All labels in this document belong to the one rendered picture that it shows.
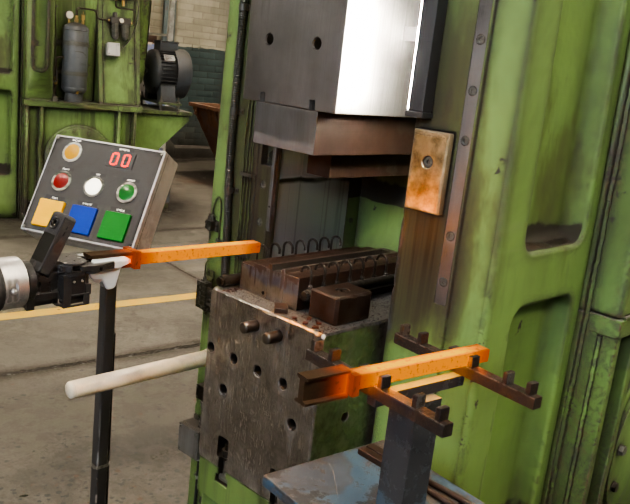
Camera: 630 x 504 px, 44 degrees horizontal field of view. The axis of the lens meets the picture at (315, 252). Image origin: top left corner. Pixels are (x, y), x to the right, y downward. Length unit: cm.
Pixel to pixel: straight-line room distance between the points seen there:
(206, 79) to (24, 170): 489
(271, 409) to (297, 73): 75
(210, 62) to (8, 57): 483
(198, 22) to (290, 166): 890
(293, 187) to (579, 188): 71
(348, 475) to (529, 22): 91
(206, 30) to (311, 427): 947
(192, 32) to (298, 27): 910
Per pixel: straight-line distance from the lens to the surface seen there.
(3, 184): 664
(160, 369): 216
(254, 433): 189
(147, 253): 156
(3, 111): 661
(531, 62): 159
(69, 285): 147
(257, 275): 187
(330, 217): 219
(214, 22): 1101
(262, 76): 184
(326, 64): 170
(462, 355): 136
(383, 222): 221
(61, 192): 218
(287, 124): 177
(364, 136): 183
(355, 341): 175
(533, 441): 211
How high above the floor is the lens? 147
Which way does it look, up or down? 14 degrees down
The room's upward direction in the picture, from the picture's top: 6 degrees clockwise
